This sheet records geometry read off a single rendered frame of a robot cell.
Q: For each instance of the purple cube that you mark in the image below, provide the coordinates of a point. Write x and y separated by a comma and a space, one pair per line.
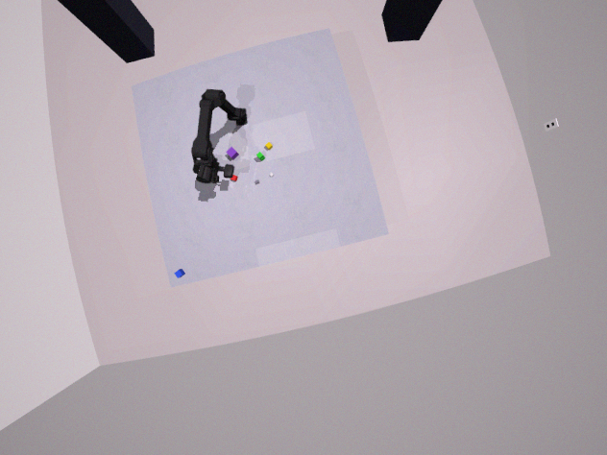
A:
232, 153

